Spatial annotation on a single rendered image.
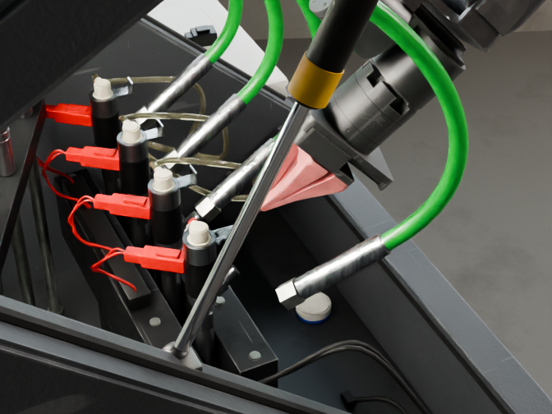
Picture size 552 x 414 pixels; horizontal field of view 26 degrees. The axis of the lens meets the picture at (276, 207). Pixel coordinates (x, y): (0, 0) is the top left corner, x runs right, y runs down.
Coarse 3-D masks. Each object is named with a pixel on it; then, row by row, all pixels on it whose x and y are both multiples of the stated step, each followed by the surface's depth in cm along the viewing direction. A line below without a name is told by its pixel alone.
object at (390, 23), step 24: (384, 24) 78; (408, 48) 79; (432, 72) 80; (456, 96) 82; (456, 120) 83; (456, 144) 84; (456, 168) 86; (432, 192) 88; (432, 216) 88; (384, 240) 90
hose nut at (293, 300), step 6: (288, 282) 93; (282, 288) 93; (288, 288) 93; (294, 288) 92; (282, 294) 93; (288, 294) 93; (294, 294) 92; (282, 300) 93; (288, 300) 93; (294, 300) 93; (300, 300) 93; (288, 306) 93; (294, 306) 93
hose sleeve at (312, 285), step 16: (368, 240) 91; (336, 256) 92; (352, 256) 91; (368, 256) 90; (384, 256) 91; (320, 272) 92; (336, 272) 91; (352, 272) 91; (304, 288) 92; (320, 288) 92
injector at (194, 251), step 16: (192, 256) 99; (208, 256) 100; (192, 272) 101; (208, 272) 101; (192, 288) 102; (224, 288) 104; (192, 304) 103; (208, 320) 105; (208, 336) 106; (208, 352) 107
